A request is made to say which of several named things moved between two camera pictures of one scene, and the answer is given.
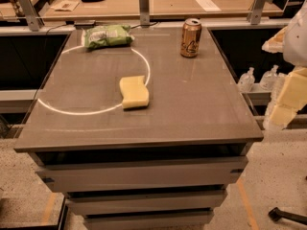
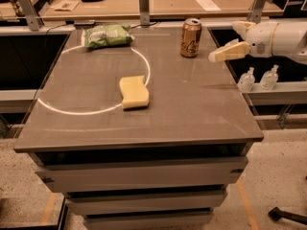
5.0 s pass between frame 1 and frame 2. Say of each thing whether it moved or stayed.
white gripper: moved
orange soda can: stayed
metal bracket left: stayed
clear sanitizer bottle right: stayed
